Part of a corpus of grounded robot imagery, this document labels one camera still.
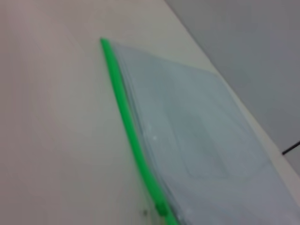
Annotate clear green-zip document bag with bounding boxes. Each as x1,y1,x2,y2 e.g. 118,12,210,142
100,37,300,225

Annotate green zipper slider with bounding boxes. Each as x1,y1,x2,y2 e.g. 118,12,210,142
155,202,169,217

